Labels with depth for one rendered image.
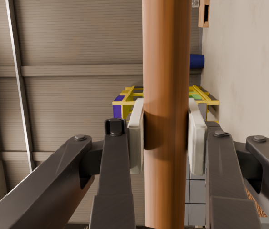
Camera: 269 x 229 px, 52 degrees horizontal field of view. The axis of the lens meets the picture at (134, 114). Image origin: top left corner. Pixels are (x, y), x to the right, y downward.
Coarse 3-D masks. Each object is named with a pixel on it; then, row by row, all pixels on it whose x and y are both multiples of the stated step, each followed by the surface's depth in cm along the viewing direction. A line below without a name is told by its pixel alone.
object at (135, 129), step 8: (136, 104) 20; (136, 112) 18; (136, 120) 16; (128, 128) 15; (136, 128) 15; (128, 136) 15; (136, 136) 15; (128, 144) 16; (136, 144) 15; (136, 152) 16; (136, 160) 16; (136, 168) 16
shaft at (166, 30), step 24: (144, 0) 16; (168, 0) 15; (144, 24) 17; (168, 24) 16; (144, 48) 17; (168, 48) 16; (144, 72) 18; (168, 72) 16; (144, 96) 18; (168, 96) 17; (144, 120) 19; (168, 120) 17; (144, 144) 19; (168, 144) 18; (144, 168) 20; (168, 168) 18; (168, 192) 19; (168, 216) 19
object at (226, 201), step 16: (208, 144) 13; (224, 144) 13; (208, 160) 12; (224, 160) 12; (208, 176) 11; (224, 176) 10; (240, 176) 10; (208, 192) 10; (224, 192) 9; (240, 192) 9; (208, 208) 10; (224, 208) 8; (240, 208) 8; (256, 208) 8; (208, 224) 9; (224, 224) 7; (240, 224) 7; (256, 224) 7
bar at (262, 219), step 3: (261, 219) 118; (264, 219) 118; (267, 219) 118; (261, 222) 117; (264, 222) 116; (267, 222) 116; (264, 225) 116; (267, 225) 116; (264, 228) 117; (267, 228) 117
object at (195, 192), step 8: (192, 176) 427; (200, 176) 426; (192, 184) 432; (200, 184) 431; (192, 192) 436; (200, 192) 435; (192, 200) 440; (200, 200) 439; (192, 208) 444; (200, 208) 442; (192, 216) 448; (200, 216) 447; (184, 224) 452; (192, 224) 452; (200, 224) 451
